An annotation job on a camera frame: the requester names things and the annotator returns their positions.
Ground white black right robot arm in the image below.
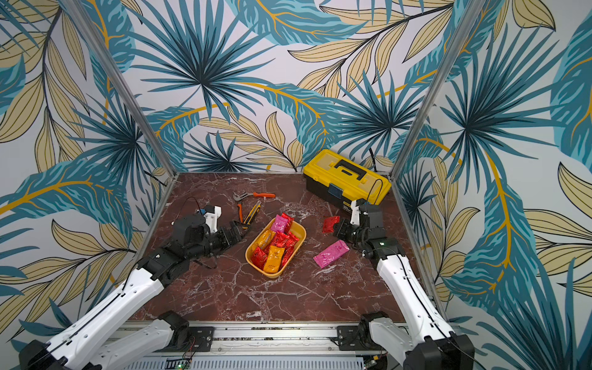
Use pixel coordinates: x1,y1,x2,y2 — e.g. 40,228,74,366
334,200,476,369

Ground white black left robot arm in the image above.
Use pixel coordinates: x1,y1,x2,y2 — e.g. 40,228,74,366
18,212,250,369

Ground crumpled red tea bag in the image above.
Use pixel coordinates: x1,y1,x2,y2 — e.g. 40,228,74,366
280,246,294,269

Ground yellow black utility knife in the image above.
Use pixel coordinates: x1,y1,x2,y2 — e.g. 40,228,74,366
244,200,262,225

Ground red tea bag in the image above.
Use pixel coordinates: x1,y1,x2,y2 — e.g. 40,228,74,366
280,246,294,269
271,232,299,248
322,216,341,234
251,246,268,270

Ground aluminium front rail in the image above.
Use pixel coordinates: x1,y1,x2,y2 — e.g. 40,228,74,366
128,319,415,369

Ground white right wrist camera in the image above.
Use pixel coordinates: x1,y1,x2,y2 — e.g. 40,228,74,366
350,200,365,227

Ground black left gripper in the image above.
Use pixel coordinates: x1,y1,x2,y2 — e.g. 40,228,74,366
188,219,254,261

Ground small pink tea bag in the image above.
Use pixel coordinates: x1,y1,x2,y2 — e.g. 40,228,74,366
270,214,292,234

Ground orange yellow tea bag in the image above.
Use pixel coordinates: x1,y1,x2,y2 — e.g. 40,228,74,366
263,245,285,274

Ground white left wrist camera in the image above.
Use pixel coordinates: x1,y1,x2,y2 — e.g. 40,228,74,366
203,205,222,234

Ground orange handled pliers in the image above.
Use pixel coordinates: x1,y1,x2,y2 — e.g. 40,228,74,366
233,192,276,223

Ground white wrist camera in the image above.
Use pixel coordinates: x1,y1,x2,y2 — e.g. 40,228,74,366
350,200,365,227
203,205,222,234

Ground yellow black deli toolbox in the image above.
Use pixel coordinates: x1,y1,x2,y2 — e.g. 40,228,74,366
303,150,392,210

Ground long pink tea bag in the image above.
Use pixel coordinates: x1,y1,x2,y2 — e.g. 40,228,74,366
313,240,350,268

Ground red tea bag in tray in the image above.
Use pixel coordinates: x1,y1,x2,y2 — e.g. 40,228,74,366
271,232,299,248

